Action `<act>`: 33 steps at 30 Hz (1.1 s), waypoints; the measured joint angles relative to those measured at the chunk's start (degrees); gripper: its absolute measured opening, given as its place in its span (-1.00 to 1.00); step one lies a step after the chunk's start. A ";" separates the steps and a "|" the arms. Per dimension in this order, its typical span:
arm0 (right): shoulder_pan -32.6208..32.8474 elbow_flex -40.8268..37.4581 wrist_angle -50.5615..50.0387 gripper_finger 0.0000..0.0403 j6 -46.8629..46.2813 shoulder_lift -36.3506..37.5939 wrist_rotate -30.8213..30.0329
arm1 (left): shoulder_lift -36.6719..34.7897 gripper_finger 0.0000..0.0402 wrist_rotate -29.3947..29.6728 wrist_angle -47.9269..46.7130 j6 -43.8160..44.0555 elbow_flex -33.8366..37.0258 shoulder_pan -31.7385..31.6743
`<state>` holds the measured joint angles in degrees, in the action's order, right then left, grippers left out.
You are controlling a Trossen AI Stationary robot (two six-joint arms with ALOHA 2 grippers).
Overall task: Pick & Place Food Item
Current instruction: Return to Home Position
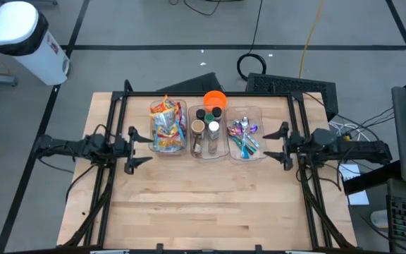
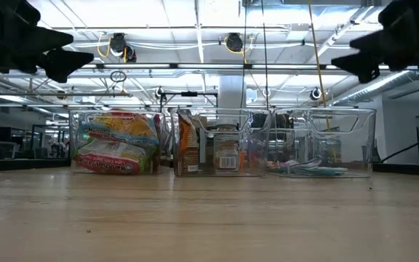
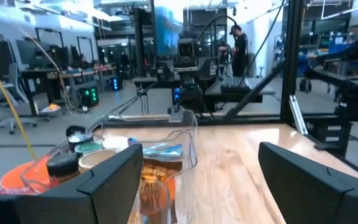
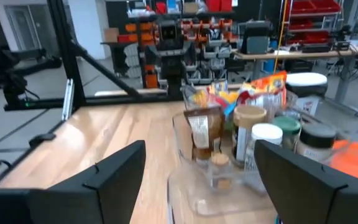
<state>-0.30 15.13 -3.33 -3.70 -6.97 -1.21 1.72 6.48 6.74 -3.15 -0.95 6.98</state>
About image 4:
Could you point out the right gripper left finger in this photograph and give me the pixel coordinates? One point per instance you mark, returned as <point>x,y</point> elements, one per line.
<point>110,193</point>

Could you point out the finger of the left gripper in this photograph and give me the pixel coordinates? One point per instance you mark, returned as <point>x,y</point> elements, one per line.
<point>149,55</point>
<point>191,53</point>

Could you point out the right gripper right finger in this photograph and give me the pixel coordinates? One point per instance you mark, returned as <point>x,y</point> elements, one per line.
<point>306,193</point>

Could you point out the black lid purple spice jar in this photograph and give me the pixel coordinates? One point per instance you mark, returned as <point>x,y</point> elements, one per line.
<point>315,140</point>

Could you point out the yellow Maruchan ramen packet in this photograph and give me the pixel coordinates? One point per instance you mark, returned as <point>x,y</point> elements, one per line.
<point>219,99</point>

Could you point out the green lid spice jar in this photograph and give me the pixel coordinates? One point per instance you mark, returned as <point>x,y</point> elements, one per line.
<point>287,127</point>

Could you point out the white lid seasoning jar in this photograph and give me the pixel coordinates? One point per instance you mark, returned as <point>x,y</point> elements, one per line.
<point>264,133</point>

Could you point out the brown spice pouch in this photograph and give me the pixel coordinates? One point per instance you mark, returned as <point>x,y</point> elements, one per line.
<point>205,127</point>

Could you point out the orange ramen packet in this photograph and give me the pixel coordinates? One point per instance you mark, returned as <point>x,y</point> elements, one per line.
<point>269,82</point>

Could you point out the small cork glass jar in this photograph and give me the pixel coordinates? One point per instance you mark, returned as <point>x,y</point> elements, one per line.
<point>220,171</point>

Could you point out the tan lid spice jar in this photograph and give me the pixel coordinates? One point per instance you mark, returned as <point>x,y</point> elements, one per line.
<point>247,124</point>

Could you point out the parts shelf orange grey bins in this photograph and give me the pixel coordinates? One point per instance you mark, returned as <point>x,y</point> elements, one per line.
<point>210,46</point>

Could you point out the clear plastic bin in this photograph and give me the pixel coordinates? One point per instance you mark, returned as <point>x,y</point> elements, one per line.
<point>170,208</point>
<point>182,161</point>
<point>186,93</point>

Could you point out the grey black box machine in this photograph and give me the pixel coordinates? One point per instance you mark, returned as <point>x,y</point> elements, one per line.
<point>256,37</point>

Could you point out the white trash bin black bag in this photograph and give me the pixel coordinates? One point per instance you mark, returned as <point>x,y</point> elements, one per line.
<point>306,87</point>

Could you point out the wooden top workbench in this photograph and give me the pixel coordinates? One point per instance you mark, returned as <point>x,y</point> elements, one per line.
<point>297,55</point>

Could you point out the metal rack red bins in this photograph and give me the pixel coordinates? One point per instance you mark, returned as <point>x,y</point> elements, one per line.
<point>312,21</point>

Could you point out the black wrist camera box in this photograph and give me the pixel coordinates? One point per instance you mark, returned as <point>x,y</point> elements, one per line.
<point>169,34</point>

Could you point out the black frame clamp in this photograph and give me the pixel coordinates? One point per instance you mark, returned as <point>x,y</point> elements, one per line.
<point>42,139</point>

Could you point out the silver aluminium bracket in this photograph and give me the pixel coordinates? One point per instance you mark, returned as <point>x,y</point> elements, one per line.
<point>68,99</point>

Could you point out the black camera on stand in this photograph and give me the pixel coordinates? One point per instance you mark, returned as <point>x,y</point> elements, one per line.
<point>5,74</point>

